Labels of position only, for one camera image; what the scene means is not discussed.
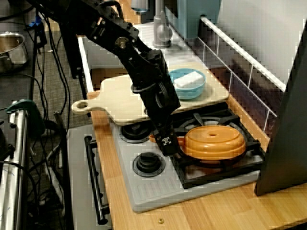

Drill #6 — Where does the white sponge block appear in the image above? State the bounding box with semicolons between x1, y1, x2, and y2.
173;70;204;89

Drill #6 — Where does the grey oven door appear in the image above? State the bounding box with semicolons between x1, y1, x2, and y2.
67;124;113;230

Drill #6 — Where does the green clamp tool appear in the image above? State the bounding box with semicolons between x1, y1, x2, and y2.
5;99;46;135

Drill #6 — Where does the black robot stand post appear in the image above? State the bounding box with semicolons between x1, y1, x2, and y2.
59;14;84;80

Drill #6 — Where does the black metal stand leg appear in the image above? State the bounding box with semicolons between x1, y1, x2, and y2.
54;110;74;230

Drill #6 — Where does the wooden cutting board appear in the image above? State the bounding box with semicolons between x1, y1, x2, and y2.
71;62;230;126

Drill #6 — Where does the teal box appliance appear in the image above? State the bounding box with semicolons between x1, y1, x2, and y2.
176;0;223;40

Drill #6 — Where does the grey toy faucet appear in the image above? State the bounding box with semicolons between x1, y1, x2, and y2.
153;0;174;48

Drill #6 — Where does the black angled side panel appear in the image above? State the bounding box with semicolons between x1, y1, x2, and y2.
254;16;307;197

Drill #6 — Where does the black stove knob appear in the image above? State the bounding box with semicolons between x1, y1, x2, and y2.
132;152;166;178
119;123;154;144

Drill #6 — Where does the black burner grate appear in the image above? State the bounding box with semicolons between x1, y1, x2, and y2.
154;102;267;190

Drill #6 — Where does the light blue bowl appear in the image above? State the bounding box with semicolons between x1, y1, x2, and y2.
168;68;207;101

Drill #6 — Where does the grey toy stove plate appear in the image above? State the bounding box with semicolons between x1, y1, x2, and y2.
109;112;267;213

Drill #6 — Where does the black cable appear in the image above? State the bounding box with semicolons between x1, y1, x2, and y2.
38;9;48;119
47;14;72;125

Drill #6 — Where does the silver metal pole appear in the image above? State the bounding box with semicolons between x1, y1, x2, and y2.
0;109;29;230

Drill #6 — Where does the dark tiled backsplash panel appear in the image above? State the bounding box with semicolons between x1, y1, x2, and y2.
196;14;287;142

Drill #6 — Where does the grey cone with blue rim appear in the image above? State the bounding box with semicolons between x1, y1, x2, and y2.
130;0;150;12

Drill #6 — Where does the steel pot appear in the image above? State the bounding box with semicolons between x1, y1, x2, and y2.
0;32;28;74

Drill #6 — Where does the blue connector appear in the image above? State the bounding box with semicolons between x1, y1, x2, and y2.
28;16;43;27

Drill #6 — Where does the black oven door handle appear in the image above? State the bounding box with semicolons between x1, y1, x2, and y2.
83;135;108;226

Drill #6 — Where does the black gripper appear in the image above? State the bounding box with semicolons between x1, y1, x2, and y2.
133;79;182;158

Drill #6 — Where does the orange toy frying pan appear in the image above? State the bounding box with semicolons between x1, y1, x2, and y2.
149;126;247;161

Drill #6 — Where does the white toy sink unit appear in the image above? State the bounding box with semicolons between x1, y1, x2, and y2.
76;23;207;94

